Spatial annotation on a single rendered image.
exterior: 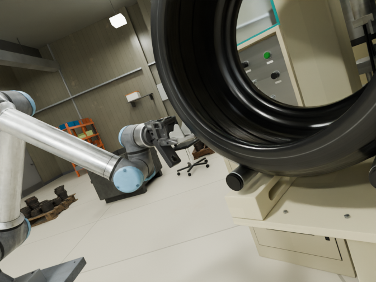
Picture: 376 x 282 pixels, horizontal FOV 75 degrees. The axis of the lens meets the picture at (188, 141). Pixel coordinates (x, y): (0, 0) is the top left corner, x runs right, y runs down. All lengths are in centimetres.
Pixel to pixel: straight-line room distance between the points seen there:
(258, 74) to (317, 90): 54
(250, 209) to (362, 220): 21
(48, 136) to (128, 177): 30
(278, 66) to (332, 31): 51
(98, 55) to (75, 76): 138
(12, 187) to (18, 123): 38
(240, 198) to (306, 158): 20
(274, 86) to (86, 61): 1097
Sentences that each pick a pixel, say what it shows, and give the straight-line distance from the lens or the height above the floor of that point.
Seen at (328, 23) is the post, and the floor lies 117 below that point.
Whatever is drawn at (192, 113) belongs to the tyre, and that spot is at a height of 108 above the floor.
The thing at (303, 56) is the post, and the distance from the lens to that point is 82.
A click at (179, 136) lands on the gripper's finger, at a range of 76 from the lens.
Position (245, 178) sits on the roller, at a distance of 58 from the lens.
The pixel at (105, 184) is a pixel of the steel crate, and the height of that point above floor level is 34.
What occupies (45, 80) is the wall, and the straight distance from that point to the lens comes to 1282.
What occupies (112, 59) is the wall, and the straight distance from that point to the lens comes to 1147.
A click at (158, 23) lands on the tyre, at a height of 129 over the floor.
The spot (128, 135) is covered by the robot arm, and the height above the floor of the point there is 107.
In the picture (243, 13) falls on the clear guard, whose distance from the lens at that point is 131.
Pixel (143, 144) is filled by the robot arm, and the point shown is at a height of 103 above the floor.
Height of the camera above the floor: 111
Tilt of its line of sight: 9 degrees down
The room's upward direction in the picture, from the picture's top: 21 degrees counter-clockwise
